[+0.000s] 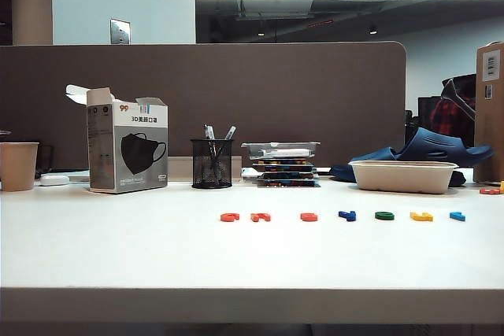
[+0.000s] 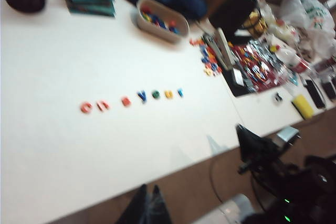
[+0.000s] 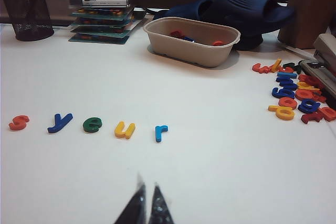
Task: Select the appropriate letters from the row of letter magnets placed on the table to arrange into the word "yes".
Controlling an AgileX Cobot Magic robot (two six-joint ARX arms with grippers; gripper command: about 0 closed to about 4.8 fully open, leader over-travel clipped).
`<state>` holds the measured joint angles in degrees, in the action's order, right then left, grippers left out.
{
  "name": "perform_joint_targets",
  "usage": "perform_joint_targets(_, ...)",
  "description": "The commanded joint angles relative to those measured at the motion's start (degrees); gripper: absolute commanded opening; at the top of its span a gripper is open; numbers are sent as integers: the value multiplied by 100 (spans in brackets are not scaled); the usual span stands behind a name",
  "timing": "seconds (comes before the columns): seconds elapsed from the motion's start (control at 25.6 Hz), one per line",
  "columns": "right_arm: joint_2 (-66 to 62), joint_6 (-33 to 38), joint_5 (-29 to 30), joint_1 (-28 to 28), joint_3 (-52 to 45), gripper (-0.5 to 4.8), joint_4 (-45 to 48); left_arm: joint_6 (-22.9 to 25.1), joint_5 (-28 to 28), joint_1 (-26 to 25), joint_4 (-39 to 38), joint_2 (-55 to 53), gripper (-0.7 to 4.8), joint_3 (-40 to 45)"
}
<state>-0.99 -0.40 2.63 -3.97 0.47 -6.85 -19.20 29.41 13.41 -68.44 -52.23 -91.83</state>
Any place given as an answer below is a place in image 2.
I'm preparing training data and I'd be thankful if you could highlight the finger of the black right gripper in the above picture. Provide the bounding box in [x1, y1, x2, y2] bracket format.
[235, 123, 269, 164]

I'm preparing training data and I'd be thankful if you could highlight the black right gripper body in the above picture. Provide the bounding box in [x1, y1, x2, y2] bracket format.
[237, 139, 290, 175]

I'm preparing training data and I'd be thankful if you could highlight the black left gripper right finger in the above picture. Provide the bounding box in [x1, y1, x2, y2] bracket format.
[148, 184, 173, 224]

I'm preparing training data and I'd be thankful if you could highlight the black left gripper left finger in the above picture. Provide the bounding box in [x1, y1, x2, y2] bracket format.
[122, 183, 149, 224]

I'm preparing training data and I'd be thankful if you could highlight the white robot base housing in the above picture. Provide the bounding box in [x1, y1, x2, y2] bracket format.
[198, 193, 256, 224]

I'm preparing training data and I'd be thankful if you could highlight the red letter n magnet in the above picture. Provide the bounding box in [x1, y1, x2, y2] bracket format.
[93, 100, 110, 112]

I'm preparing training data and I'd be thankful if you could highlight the red letter c magnet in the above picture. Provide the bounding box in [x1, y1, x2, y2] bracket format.
[79, 100, 93, 115]

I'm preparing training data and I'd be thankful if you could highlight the assorted letter magnets heap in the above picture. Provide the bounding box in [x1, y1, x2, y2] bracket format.
[140, 7, 182, 36]

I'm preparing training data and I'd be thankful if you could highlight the yellow sponge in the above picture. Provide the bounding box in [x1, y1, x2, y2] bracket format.
[291, 95, 315, 119]

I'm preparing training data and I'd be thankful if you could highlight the black phone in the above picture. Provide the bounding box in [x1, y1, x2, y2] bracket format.
[322, 80, 336, 101]
[303, 79, 327, 110]

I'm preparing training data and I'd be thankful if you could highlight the white bottle red label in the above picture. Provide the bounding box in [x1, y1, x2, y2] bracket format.
[275, 47, 309, 74]

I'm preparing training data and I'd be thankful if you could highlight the yellow and black basket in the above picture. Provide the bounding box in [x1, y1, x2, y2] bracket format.
[245, 10, 269, 37]

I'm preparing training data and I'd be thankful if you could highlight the black bag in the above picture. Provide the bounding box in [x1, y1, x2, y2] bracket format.
[209, 0, 263, 39]

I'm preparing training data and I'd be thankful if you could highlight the white plastic bag green print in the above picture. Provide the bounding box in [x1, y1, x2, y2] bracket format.
[280, 0, 336, 37]

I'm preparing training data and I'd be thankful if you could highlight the beige oval tray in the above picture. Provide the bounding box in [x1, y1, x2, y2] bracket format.
[131, 0, 190, 44]

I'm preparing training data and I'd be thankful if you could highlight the thin black floor cable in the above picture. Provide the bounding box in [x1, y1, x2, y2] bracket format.
[209, 155, 228, 205]

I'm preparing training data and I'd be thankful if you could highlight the beige tool handle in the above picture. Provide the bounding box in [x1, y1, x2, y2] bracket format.
[214, 28, 235, 69]

